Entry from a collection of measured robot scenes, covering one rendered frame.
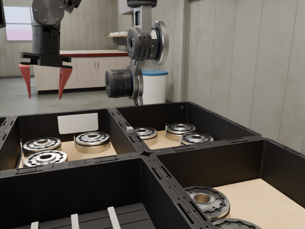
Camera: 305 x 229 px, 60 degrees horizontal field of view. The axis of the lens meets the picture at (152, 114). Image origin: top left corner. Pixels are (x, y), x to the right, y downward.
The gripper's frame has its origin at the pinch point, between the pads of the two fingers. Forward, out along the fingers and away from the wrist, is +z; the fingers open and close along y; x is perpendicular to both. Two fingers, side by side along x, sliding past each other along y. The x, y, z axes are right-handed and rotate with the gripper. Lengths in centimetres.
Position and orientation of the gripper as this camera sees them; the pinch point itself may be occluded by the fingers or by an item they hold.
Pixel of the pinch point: (45, 95)
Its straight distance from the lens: 65.6
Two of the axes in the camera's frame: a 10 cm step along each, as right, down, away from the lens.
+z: -0.9, 9.8, 1.7
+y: 9.0, 0.1, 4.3
